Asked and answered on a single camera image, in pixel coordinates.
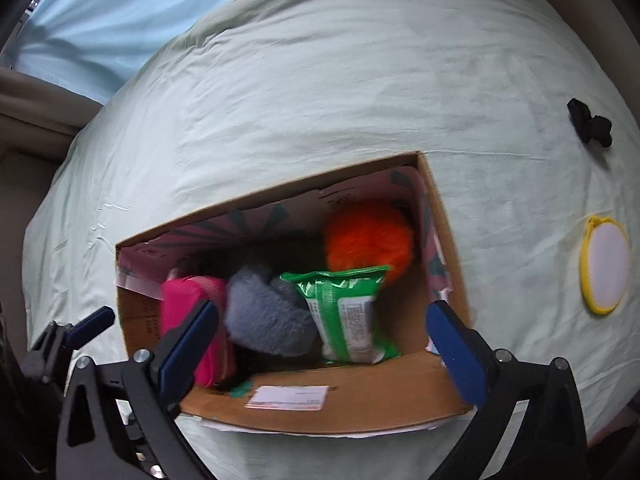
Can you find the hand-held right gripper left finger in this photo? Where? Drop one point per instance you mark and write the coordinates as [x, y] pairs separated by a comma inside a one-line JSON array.
[[189, 337]]

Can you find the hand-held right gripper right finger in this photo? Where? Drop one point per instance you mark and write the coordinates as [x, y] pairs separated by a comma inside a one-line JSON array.
[[457, 355]]

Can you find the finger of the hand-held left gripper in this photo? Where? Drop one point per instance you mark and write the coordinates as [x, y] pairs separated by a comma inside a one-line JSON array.
[[92, 322]]

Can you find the pink pouch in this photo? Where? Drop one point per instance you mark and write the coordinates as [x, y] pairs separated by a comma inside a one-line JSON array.
[[202, 320]]

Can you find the grey plush ball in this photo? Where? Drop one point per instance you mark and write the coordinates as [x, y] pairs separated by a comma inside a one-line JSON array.
[[265, 315]]

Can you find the cardboard box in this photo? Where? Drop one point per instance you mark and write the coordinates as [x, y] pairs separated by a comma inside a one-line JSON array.
[[280, 400]]

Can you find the green wet wipes packet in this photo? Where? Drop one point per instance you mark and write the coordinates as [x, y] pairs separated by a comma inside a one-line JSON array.
[[350, 315]]

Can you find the orange plush ball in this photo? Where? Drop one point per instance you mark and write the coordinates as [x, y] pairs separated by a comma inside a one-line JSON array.
[[367, 237]]

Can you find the dark hair scrunchie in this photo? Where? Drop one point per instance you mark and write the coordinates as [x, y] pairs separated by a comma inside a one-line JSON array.
[[592, 125]]

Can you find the light blue hanging sheet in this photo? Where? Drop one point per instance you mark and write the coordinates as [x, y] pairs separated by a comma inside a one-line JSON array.
[[110, 15]]

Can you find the beige upholstered bed frame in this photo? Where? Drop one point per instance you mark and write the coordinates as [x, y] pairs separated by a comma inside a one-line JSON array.
[[35, 110]]

